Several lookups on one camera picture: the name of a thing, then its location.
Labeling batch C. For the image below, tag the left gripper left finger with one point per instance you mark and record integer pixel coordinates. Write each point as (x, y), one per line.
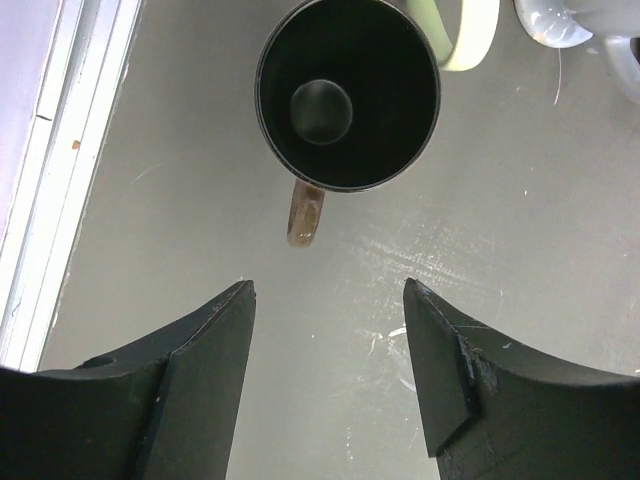
(161, 407)

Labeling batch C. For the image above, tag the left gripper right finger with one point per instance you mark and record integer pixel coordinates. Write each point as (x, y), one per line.
(494, 408)

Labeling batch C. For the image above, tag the black gold mug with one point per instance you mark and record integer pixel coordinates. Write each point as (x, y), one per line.
(347, 96)

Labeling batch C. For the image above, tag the light green mug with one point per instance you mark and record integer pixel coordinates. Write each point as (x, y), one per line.
(477, 27)

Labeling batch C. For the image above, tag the light blue mug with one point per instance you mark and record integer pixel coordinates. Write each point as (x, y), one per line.
(610, 27)

